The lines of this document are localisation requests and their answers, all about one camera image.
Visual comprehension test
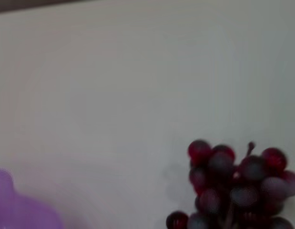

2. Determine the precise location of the red purple grape bunch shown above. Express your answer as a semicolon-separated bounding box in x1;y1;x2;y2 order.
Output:
165;139;295;229

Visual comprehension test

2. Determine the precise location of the purple wavy plastic bowl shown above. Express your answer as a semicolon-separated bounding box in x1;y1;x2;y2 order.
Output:
0;167;65;229

